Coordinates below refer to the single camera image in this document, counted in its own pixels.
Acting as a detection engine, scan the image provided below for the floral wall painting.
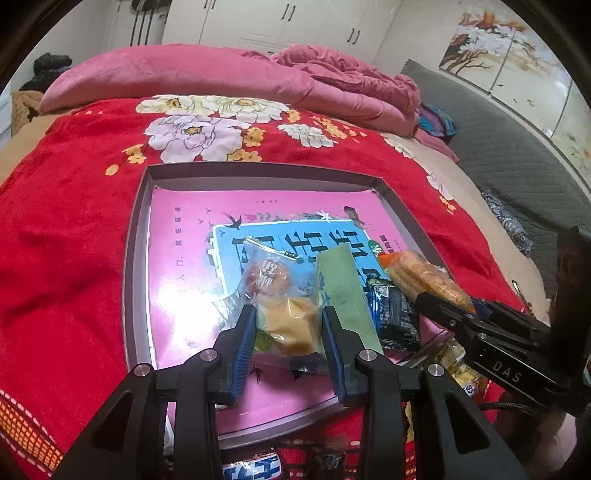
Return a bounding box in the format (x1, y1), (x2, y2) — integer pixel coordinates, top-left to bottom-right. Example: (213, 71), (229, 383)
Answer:
(438, 0), (591, 158)

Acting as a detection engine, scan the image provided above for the red floral blanket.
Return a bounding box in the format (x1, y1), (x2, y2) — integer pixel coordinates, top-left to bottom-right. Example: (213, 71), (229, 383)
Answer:
(0, 95), (527, 480)

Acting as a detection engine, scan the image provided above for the black cable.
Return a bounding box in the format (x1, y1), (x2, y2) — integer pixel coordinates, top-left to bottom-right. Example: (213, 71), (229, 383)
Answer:
(478, 401), (546, 415)

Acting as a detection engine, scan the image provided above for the dark blue snack packet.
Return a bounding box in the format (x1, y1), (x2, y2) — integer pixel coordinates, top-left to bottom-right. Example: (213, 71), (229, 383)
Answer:
(367, 284), (421, 349)

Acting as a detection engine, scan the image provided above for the clear yellow pastry packet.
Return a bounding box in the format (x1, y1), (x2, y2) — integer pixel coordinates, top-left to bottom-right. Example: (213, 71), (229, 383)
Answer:
(252, 295), (326, 374)

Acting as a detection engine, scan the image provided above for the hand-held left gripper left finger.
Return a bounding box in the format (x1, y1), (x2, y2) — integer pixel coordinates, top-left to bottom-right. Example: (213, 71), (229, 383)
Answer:
(51, 304), (259, 480)

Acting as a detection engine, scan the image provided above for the white wardrobe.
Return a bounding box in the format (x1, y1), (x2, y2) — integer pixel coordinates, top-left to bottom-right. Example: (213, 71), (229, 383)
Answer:
(111, 0), (407, 70)

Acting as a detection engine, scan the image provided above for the colourful striped cloth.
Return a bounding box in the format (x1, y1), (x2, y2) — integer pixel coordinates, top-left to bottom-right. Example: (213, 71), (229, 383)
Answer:
(418, 102), (458, 139)

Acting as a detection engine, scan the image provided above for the beige knitted cushion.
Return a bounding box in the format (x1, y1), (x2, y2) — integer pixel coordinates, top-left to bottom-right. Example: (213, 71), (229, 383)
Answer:
(10, 90), (44, 123)

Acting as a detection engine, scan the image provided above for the orange snack packet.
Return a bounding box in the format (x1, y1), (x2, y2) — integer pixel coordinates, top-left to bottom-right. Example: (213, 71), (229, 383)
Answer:
(379, 249), (474, 310)

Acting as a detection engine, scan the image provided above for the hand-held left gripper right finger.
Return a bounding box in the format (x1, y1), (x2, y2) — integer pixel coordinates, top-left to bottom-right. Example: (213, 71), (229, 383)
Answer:
(320, 305), (532, 480)

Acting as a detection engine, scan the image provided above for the grey sofa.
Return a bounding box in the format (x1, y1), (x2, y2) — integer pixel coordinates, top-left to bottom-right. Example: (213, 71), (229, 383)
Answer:
(397, 59), (591, 296)

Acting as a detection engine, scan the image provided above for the pale green snack packet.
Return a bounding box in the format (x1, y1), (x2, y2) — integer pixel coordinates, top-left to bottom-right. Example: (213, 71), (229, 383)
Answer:
(315, 244), (384, 354)

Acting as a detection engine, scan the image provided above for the yellow snack packet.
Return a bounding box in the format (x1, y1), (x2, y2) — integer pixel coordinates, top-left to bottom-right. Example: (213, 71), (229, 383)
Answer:
(434, 339), (485, 398)

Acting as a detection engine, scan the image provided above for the dark clothing pile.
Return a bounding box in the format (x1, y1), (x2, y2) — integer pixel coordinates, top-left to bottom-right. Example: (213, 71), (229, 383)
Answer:
(18, 53), (75, 93)

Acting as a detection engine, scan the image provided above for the pink and blue book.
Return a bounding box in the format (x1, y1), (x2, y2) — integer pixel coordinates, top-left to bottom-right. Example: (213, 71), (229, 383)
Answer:
(148, 185), (444, 430)

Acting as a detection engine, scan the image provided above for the blue and red snack packet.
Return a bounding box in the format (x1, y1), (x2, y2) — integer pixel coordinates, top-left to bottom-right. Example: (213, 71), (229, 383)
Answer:
(221, 450), (282, 480)

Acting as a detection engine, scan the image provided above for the shallow grey box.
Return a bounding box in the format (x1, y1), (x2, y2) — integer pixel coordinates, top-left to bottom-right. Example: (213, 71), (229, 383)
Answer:
(122, 161), (451, 450)

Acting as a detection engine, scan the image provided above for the grey patterned cloth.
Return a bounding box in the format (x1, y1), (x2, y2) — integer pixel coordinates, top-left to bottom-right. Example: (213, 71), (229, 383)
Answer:
(480, 189), (536, 257)

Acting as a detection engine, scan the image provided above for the clear cookie packet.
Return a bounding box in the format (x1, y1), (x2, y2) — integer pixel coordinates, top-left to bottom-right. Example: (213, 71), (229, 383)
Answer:
(213, 235), (317, 330)

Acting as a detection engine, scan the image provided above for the pink quilt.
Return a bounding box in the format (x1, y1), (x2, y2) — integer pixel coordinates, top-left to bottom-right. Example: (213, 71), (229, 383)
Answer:
(39, 43), (460, 162)

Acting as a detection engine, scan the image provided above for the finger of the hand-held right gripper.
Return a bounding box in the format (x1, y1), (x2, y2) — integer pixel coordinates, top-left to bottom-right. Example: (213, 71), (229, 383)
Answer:
(413, 292), (481, 341)
(470, 298), (551, 331)

